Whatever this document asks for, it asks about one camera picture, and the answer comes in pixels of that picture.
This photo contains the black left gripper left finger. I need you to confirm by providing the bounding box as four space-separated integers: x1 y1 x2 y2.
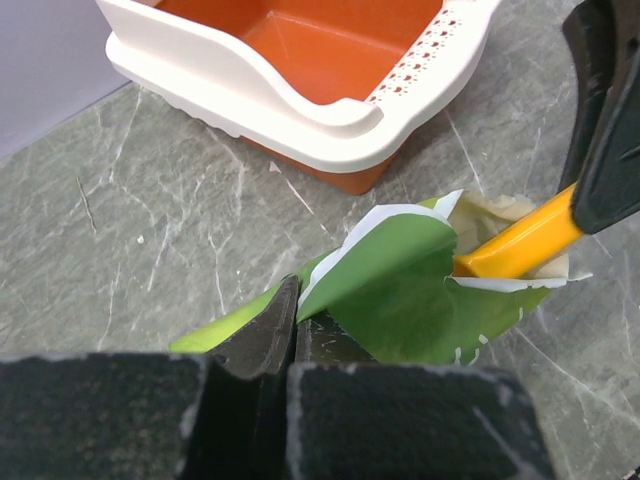
1 276 299 479

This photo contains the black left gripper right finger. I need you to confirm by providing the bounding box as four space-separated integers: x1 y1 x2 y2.
285 314 555 479

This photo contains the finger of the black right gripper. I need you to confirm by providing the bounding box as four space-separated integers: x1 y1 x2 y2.
572 54 639 234
558 1 639 190

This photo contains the yellow plastic litter scoop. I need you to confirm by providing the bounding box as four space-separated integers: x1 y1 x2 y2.
453 184 584 278

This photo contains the green cat litter bag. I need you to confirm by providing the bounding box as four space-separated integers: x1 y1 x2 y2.
171 190 583 365

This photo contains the orange and cream litter box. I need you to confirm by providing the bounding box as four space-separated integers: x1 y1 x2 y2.
99 1 498 194

